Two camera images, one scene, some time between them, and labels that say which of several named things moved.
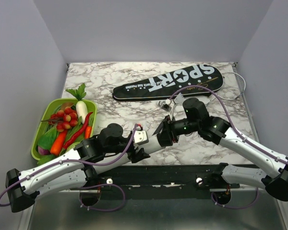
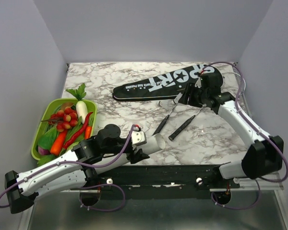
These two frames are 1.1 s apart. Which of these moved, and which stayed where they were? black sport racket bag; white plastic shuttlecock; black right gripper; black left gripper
Moved: black right gripper
Stayed: black sport racket bag; white plastic shuttlecock; black left gripper
